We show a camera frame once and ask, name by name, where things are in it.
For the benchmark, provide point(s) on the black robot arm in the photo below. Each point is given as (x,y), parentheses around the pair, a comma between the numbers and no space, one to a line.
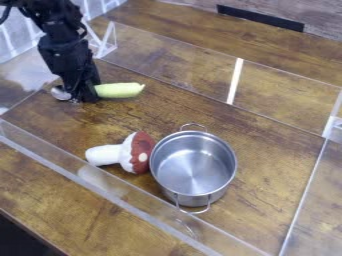
(57,17)

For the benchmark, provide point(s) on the clear acrylic front barrier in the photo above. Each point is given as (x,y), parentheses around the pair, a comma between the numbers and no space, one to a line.
(194,231)

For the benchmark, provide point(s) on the plush brown white mushroom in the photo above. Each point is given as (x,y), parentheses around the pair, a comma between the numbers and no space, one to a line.
(131,154)

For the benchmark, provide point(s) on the stainless steel pot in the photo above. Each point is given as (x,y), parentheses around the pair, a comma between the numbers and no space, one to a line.
(194,165)

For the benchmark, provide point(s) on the clear acrylic triangle stand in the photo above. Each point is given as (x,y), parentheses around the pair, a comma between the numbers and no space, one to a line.
(101,45)

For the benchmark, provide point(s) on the black wall strip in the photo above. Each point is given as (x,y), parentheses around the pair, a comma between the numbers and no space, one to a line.
(260,18)

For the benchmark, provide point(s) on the green handled metal spoon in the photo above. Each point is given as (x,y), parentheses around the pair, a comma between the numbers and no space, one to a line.
(111,91)

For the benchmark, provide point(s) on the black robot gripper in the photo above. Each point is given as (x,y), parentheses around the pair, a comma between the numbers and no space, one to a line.
(69,61)

